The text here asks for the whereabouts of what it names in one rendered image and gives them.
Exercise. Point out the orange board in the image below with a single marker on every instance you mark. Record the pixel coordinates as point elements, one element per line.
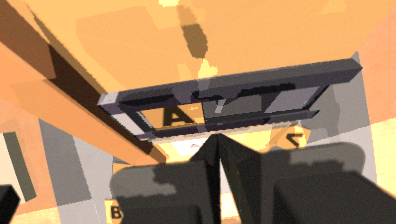
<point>89,67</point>

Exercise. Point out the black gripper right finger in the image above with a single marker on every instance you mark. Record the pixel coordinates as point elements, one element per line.
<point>251,175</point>

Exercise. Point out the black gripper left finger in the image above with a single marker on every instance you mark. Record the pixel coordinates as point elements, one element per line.
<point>196,181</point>

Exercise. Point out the white paper ticket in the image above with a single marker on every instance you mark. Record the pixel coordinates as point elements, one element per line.
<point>188,147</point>

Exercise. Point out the yellow tile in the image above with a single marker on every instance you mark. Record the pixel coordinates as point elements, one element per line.
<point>113,212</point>
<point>294,137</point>

